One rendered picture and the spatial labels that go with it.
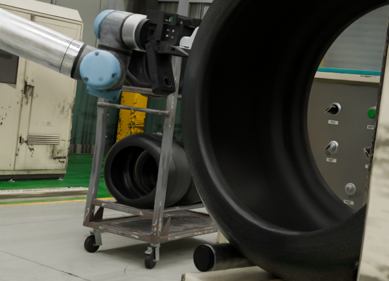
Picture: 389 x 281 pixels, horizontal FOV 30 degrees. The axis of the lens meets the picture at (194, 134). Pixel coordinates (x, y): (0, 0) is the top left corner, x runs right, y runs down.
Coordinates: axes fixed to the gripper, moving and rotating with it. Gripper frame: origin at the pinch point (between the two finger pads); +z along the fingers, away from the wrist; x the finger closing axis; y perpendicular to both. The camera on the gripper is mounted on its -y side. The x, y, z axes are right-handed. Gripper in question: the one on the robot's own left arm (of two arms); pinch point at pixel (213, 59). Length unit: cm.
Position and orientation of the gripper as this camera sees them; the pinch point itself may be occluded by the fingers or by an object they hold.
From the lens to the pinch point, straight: 138.8
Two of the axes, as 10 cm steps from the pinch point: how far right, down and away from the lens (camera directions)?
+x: 7.1, 0.4, 7.0
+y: 1.9, -9.7, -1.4
